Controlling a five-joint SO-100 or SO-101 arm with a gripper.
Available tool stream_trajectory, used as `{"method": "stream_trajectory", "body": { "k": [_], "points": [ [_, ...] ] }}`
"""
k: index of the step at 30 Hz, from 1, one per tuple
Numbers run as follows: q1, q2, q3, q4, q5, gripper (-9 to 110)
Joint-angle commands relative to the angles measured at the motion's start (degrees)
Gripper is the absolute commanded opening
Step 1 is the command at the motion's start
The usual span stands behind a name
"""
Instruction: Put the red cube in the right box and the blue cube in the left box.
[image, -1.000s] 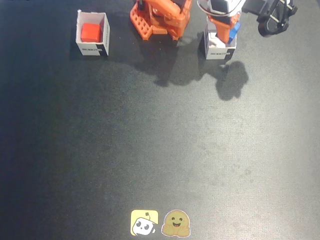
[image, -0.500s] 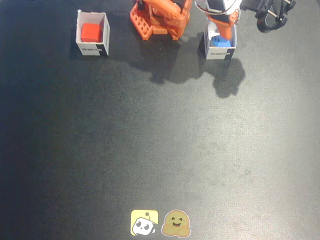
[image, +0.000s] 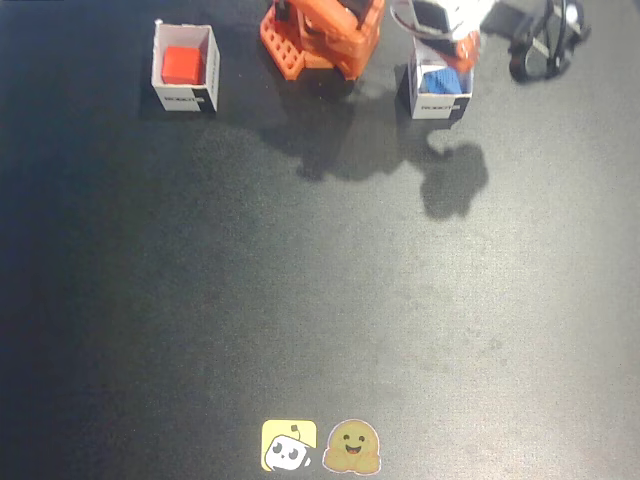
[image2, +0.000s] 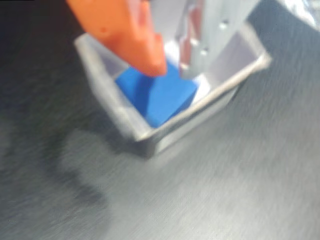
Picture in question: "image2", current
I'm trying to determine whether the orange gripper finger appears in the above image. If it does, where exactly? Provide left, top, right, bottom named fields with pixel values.
left=65, top=0, right=168, bottom=77

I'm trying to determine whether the blue wooden cube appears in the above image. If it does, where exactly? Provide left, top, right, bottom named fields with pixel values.
left=114, top=60, right=199, bottom=130

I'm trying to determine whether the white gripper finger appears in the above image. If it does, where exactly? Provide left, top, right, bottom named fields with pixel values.
left=174, top=0, right=261, bottom=81

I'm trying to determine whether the white paper box black label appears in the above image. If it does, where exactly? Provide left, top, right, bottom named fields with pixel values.
left=73, top=21, right=273, bottom=160

